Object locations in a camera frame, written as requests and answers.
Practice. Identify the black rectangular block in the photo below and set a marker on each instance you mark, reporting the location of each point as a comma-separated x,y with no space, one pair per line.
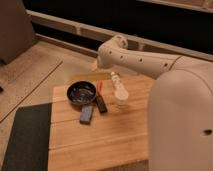
101,104

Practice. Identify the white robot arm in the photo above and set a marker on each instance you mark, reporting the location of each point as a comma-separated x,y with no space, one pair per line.
180,105

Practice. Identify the white ceramic cup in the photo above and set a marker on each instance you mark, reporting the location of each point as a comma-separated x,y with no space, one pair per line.
121,96

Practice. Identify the dark grey mat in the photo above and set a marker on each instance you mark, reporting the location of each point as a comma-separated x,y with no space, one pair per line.
27,149

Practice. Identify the dark ceramic bowl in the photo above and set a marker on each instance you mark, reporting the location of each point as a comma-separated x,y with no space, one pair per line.
81,93

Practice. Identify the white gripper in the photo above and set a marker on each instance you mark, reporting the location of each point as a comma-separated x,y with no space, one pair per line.
116,81

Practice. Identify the wooden cutting board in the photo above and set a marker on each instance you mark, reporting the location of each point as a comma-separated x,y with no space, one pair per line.
115,138

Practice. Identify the blue sponge block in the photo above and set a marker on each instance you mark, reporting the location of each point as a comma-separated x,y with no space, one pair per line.
86,114

